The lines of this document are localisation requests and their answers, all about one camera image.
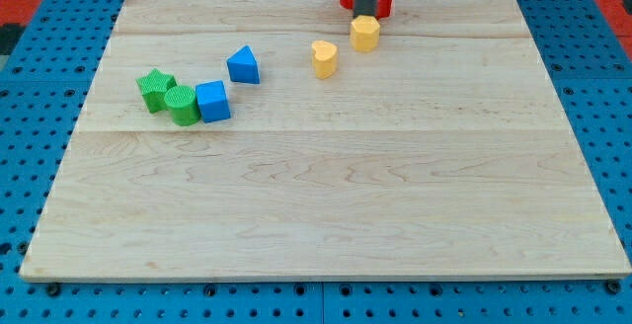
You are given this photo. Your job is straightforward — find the wooden board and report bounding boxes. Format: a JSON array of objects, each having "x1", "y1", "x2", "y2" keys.
[{"x1": 20, "y1": 0, "x2": 631, "y2": 284}]

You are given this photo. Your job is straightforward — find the yellow heart block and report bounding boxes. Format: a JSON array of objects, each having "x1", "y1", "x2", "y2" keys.
[{"x1": 311, "y1": 40, "x2": 338, "y2": 79}]

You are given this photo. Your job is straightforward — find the blue triangle block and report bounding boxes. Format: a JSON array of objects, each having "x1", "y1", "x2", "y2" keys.
[{"x1": 226, "y1": 45, "x2": 260, "y2": 84}]

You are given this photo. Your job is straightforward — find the blue cube block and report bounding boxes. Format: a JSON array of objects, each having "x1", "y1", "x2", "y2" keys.
[{"x1": 196, "y1": 80, "x2": 231, "y2": 123}]

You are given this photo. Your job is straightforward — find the yellow hexagon block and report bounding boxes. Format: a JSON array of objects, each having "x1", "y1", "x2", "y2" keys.
[{"x1": 350, "y1": 15, "x2": 381, "y2": 52}]

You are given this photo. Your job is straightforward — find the green cylinder block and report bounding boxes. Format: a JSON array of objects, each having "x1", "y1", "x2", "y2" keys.
[{"x1": 164, "y1": 85, "x2": 201, "y2": 126}]

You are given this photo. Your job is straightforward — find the green star block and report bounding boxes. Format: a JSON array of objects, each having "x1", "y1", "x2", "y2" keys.
[{"x1": 136, "y1": 68, "x2": 177, "y2": 114}]

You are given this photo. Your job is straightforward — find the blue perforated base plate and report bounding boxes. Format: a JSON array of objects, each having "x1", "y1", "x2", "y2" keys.
[{"x1": 1, "y1": 0, "x2": 631, "y2": 323}]

